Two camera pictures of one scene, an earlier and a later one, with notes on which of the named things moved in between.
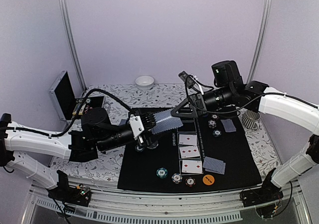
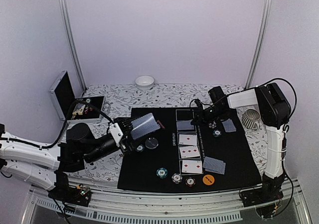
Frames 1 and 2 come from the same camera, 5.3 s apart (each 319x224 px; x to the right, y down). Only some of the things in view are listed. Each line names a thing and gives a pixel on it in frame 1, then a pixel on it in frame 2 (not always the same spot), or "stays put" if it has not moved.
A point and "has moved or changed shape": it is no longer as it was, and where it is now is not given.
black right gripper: [192, 99] -> [202, 118]
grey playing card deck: [165, 120] has moved or changed shape
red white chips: [190, 181] stays put
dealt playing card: [228, 125] stays put
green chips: [139, 149] stays put
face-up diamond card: [189, 166] stays put
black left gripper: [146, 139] -> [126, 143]
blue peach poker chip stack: [176, 178] stays put
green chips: [162, 172] stays put
